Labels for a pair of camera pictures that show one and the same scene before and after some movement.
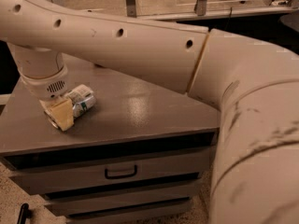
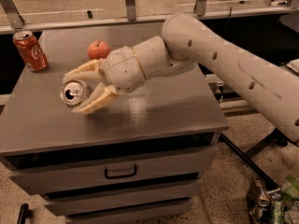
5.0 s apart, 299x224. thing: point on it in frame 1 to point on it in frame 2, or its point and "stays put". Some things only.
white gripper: [48, 88] to [121, 68]
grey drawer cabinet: [135, 158] stays put
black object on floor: [24, 213] stays put
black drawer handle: [121, 175] stays put
